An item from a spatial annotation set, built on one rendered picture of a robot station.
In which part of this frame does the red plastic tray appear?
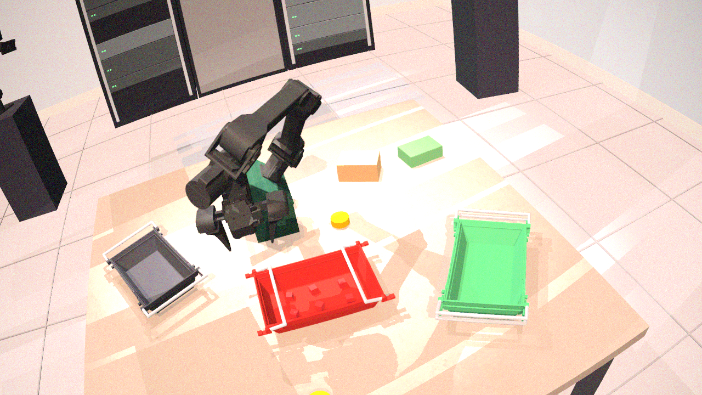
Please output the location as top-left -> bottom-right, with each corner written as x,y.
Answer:
245,241 -> 395,336

